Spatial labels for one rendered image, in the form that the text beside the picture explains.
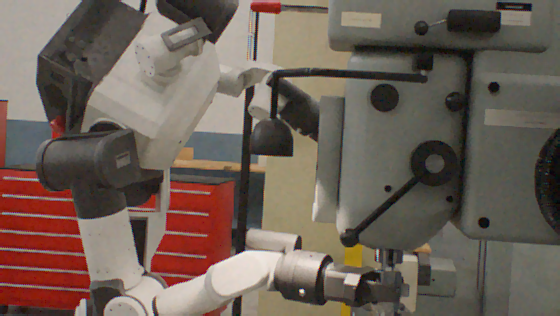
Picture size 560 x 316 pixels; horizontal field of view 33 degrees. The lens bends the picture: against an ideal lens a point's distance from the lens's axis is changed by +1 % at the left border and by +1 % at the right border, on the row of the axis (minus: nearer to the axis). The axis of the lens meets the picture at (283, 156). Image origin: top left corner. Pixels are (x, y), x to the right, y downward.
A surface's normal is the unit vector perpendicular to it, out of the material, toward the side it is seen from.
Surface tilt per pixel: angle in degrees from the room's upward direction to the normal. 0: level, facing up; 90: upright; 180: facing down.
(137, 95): 58
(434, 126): 90
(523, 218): 90
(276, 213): 90
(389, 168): 90
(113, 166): 82
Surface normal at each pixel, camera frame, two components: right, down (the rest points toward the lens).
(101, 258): -0.25, 0.25
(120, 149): 0.92, -0.07
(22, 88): -0.05, 0.05
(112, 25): 0.25, -0.46
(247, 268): -0.40, -0.11
